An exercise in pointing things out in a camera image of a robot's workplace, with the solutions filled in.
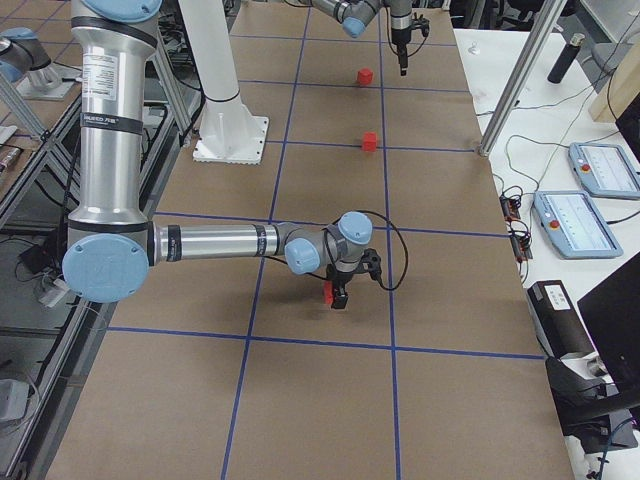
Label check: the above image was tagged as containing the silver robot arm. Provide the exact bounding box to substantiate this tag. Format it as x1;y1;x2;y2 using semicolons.
61;1;383;309
285;0;430;77

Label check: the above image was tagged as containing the black water bottle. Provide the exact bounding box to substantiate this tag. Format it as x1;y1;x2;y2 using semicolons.
547;33;585;84

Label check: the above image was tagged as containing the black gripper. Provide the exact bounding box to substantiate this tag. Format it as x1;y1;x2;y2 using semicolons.
391;14;430;76
326;248;382;310

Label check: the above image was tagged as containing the small circuit board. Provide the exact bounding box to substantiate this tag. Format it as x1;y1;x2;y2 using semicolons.
499;195;521;222

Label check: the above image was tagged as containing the white pedestal column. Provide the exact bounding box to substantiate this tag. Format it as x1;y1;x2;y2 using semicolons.
179;0;269;165

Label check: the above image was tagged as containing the black monitor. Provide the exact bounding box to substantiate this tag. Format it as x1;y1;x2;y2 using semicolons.
578;254;639;390

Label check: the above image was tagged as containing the teach pendant tablet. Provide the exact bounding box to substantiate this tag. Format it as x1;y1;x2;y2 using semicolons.
533;190;624;259
569;142;639;200

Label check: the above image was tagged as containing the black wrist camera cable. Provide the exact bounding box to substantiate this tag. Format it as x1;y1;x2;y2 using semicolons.
259;209;414;293

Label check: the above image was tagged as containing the aluminium frame post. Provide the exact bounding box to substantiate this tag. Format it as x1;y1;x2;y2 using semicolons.
477;0;567;157

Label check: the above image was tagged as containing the red block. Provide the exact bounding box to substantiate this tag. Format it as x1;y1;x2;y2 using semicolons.
357;68;374;86
361;131;378;152
323;281;334;306

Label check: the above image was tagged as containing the near teach pendant tablet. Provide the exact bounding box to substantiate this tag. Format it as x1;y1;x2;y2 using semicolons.
533;190;624;259

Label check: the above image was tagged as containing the black box with label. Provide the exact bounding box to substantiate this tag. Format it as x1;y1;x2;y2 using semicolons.
526;280;595;360

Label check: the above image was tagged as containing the far teach pendant tablet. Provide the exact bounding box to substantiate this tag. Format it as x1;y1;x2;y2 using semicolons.
569;142;639;200

